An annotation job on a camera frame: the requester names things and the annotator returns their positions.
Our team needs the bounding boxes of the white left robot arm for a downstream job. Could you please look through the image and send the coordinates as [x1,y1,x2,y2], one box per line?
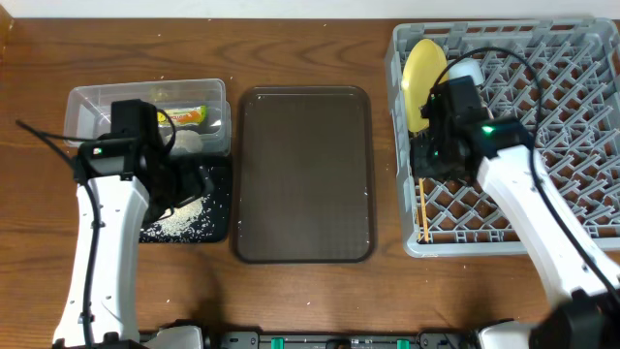
[52,99,214,348]

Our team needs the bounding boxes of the yellow plate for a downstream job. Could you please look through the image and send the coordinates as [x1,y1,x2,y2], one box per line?
[401,39,448,133]

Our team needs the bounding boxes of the green snack wrapper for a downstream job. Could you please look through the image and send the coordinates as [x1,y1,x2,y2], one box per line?
[157,106,207,127]

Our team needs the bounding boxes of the black plastic bin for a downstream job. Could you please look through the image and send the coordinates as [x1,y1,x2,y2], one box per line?
[139,155,233,243]

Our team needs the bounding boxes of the clear plastic bin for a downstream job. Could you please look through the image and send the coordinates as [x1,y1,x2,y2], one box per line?
[64,79,232,156]

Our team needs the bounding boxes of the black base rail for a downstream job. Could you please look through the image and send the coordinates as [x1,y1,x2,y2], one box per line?
[139,331,485,349]

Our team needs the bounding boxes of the pile of rice grains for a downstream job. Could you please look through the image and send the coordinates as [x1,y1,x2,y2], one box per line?
[139,195,230,243]

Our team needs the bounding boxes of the dark brown serving tray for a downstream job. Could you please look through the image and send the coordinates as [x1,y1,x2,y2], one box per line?
[232,85,376,264]

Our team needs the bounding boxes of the white napkin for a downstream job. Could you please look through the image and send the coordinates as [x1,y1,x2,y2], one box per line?
[170,130,202,156]

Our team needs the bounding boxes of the grey dishwasher rack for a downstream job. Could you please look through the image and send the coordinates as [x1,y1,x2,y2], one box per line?
[385,18,619,258]

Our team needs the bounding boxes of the light blue bowl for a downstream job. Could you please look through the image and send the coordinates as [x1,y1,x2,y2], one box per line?
[448,58,484,87]

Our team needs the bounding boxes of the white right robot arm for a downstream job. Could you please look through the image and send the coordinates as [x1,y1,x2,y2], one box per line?
[411,76,619,348]

